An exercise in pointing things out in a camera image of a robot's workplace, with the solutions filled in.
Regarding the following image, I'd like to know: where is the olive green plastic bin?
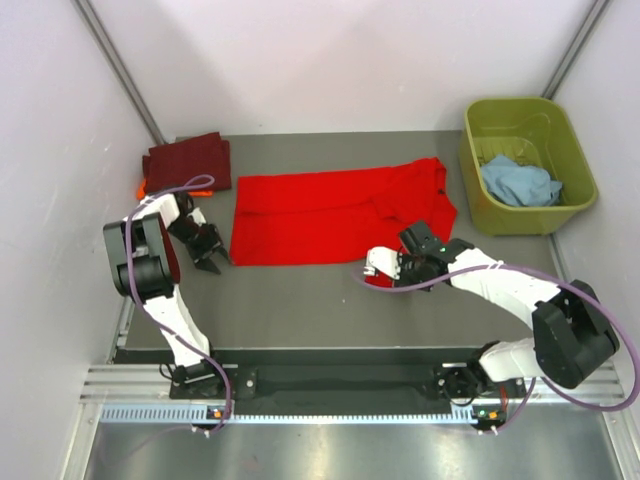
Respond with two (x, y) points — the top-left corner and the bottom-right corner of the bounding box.
(459, 97), (598, 236)

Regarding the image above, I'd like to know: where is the aluminium corner post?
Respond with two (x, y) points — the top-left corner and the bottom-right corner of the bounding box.
(541, 0), (613, 100)
(71, 0), (166, 145)

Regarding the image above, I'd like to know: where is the light blue t shirt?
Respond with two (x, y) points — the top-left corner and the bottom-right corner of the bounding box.
(480, 155), (563, 207)

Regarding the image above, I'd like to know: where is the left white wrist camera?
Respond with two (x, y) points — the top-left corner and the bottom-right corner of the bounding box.
(188, 207), (207, 227)

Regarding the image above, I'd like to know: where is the folded maroon t shirt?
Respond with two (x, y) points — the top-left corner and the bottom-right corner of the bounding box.
(142, 132), (232, 192)

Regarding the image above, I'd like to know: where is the folded orange t shirt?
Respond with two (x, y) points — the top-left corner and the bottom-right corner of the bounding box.
(136, 180), (215, 201)

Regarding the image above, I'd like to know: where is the aluminium frame rail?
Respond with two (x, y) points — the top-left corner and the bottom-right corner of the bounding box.
(81, 363), (625, 406)

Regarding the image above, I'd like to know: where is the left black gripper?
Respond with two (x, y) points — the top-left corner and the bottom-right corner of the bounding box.
(166, 216), (231, 274)

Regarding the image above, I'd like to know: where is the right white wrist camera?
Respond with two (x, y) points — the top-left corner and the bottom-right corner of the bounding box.
(363, 246), (402, 280)

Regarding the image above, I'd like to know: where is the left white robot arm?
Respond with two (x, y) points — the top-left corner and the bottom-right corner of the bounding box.
(103, 192), (231, 399)

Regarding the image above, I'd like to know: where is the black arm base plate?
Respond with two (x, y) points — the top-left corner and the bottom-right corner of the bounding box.
(168, 364), (526, 401)

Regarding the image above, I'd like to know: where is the left aluminium corner post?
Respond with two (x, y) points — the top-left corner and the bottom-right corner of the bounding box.
(71, 0), (166, 145)

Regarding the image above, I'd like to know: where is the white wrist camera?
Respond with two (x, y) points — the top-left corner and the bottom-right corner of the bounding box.
(188, 207), (207, 227)
(363, 246), (402, 280)

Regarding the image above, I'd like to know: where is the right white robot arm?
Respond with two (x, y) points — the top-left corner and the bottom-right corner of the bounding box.
(385, 222), (620, 396)

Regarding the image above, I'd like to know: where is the red t shirt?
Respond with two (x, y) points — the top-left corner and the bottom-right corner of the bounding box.
(230, 158), (457, 267)

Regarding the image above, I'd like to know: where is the grey slotted cable duct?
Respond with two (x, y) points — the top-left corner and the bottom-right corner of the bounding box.
(100, 404), (501, 427)

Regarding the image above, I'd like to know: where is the right aluminium corner post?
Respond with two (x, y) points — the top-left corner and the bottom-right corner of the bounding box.
(541, 0), (613, 100)

